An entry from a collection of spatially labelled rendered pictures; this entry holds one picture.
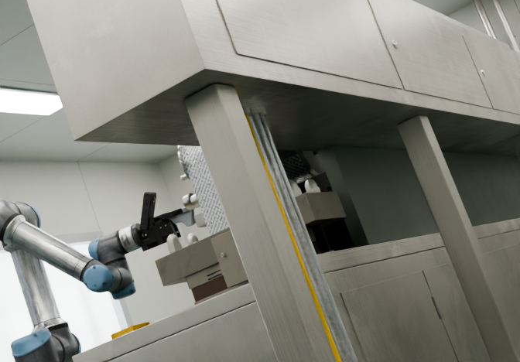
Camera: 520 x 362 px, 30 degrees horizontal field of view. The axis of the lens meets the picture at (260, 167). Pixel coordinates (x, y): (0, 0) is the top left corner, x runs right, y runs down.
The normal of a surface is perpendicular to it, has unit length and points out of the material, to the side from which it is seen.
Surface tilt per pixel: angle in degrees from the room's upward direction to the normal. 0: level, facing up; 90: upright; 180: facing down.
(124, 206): 90
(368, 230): 90
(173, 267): 90
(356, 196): 90
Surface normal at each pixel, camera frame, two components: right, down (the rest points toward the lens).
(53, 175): 0.81, -0.39
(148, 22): -0.47, 0.00
